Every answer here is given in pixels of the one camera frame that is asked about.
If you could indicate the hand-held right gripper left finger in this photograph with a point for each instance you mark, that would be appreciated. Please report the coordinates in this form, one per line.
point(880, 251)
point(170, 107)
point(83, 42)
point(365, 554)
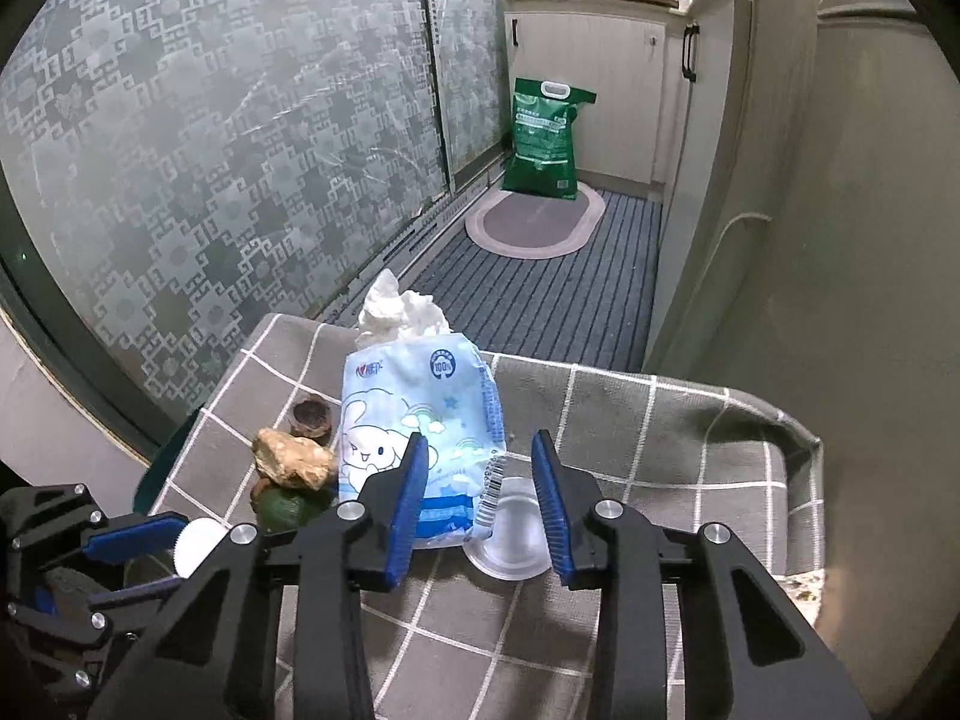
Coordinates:
point(409, 510)

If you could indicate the grey checked tablecloth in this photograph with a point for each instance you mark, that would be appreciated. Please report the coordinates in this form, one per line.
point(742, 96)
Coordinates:
point(637, 427)

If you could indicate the oval grey pink mat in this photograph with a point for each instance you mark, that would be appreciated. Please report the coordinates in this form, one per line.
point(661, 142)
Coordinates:
point(532, 229)

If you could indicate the white bottle cap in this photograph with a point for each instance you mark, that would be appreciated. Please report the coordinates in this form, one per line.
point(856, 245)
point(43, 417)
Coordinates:
point(199, 547)

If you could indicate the teal plastic dustpan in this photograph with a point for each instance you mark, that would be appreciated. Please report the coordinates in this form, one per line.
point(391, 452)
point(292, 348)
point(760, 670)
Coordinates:
point(161, 472)

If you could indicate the green rice bag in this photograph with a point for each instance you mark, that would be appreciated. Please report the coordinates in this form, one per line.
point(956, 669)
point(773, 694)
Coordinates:
point(544, 142)

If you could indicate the beige appliance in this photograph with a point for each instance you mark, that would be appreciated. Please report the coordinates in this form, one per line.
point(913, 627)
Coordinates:
point(862, 240)

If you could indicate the green round fruit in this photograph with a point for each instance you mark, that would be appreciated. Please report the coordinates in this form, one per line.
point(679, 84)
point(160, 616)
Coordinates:
point(289, 511)

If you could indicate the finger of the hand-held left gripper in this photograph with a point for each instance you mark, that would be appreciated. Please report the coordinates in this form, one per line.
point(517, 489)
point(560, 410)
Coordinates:
point(135, 536)
point(112, 600)

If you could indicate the brown round fruit shell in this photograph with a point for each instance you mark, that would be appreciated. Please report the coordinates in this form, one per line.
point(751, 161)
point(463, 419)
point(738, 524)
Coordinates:
point(311, 420)

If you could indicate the frosted patterned glass door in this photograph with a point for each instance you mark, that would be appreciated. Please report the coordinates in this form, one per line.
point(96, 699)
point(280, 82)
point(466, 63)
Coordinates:
point(469, 52)
point(210, 150)

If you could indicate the cream kitchen cabinet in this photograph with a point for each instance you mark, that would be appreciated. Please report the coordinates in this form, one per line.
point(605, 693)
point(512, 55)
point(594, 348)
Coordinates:
point(600, 67)

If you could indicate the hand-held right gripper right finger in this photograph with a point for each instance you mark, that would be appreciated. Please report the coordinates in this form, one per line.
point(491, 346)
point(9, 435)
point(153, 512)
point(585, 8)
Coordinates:
point(547, 502)

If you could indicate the blue white tissue packet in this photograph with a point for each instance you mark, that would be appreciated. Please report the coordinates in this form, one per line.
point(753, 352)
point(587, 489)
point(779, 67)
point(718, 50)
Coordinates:
point(405, 405)

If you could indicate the grey striped floor mat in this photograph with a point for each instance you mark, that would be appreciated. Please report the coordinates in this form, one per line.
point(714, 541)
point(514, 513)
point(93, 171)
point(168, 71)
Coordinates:
point(570, 300)

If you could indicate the yellow brown fruit peel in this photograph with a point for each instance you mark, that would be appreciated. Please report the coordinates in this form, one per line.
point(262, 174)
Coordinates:
point(292, 457)

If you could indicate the clear plastic cup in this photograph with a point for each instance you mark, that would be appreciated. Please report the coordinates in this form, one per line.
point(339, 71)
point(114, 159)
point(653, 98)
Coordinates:
point(510, 532)

